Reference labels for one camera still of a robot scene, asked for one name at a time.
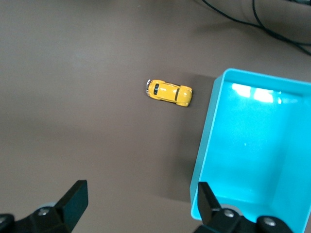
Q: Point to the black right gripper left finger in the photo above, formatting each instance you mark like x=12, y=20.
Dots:
x=70, y=208

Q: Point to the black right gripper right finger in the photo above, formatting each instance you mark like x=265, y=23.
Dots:
x=209, y=208

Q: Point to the yellow beetle toy car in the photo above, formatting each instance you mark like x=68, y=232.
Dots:
x=167, y=92

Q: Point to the turquoise plastic bin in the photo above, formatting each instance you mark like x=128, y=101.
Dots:
x=255, y=145

